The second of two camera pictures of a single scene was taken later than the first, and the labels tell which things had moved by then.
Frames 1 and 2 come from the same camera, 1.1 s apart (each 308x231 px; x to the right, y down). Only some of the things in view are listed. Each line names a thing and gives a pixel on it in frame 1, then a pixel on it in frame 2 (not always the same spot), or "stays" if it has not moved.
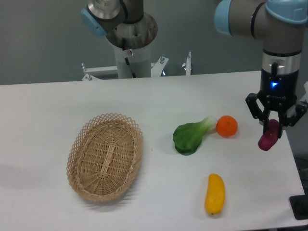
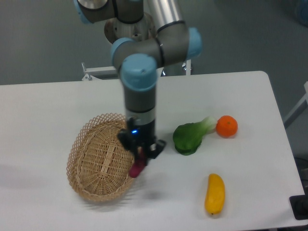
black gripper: (280, 91) -> (141, 135)
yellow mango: (215, 194) stays
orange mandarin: (226, 126) stays
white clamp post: (188, 64) stays
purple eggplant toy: (269, 138) -> (137, 166)
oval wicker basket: (104, 157) stays
